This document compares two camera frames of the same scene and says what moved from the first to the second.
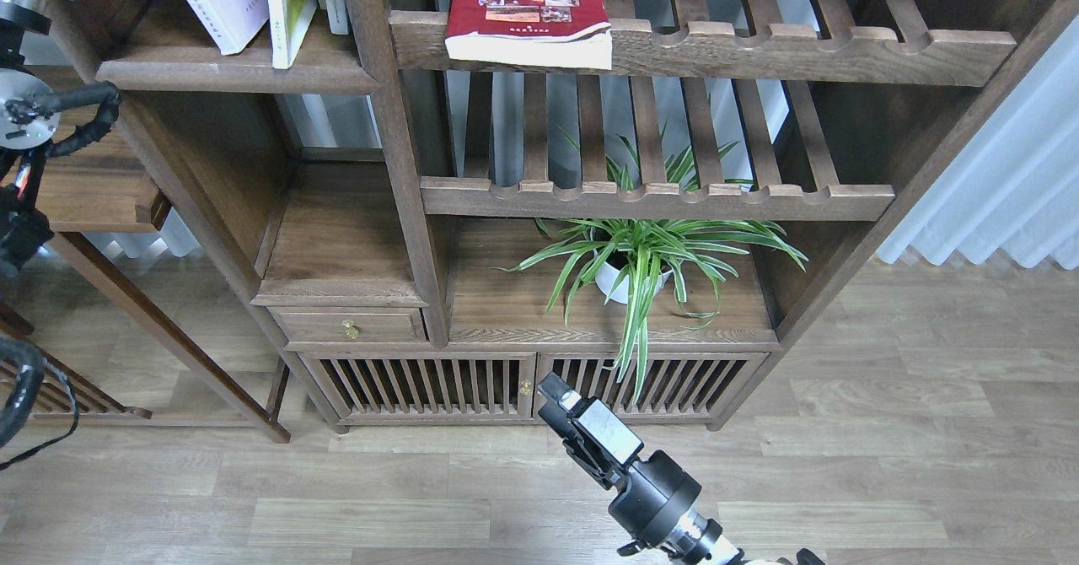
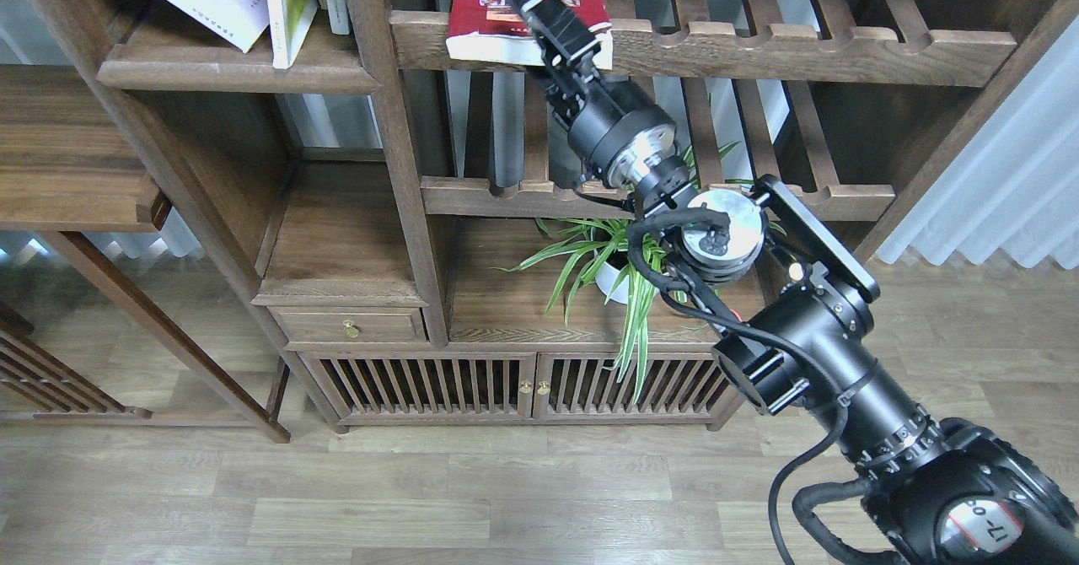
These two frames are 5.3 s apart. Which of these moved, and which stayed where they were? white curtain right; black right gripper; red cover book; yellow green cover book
Moved: black right gripper
Stayed: red cover book; white curtain right; yellow green cover book
